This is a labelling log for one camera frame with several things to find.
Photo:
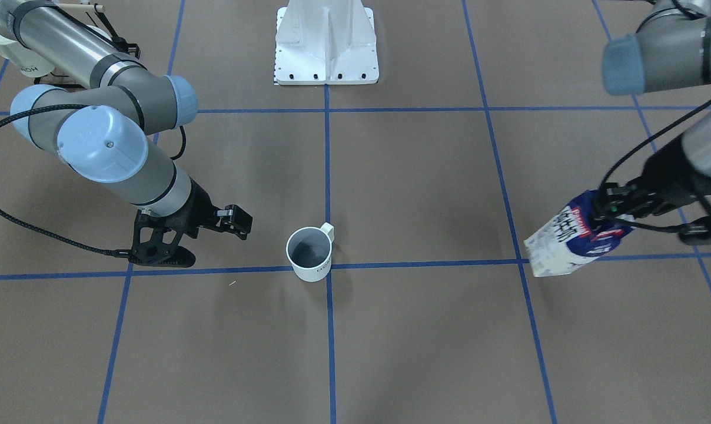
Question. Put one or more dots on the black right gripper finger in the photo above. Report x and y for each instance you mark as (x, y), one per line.
(235, 220)

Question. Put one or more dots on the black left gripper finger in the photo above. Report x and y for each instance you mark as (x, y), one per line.
(613, 202)

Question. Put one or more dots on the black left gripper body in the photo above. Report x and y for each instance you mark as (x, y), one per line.
(666, 172)

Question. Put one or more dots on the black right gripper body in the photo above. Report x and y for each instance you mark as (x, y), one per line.
(199, 208)

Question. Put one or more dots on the blue white milk carton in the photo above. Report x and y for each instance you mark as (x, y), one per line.
(570, 241)

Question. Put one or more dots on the white mug dark inside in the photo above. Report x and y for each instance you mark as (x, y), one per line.
(310, 251)

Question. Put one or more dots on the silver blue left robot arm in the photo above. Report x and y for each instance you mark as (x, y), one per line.
(670, 49)

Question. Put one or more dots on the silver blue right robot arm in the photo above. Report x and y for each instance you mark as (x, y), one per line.
(102, 132)

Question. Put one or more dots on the white cup lower rack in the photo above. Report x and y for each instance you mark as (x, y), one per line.
(29, 63)

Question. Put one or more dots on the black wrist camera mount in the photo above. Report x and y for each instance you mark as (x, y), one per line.
(156, 241)

